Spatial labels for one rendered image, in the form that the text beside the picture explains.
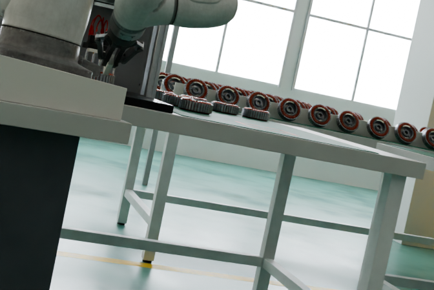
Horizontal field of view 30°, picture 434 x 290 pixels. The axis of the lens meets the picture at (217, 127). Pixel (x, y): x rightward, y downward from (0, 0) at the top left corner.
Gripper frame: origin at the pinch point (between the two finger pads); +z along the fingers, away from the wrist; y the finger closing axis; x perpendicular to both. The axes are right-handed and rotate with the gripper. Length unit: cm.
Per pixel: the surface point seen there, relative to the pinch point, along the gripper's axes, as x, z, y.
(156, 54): 20.5, 23.4, 18.2
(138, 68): 24.2, 40.3, 16.4
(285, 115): 65, 125, 106
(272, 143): -12, 3, 49
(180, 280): -17, 140, 64
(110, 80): 5.3, 17.9, 4.0
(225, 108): 33, 72, 58
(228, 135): -12.7, 2.8, 35.7
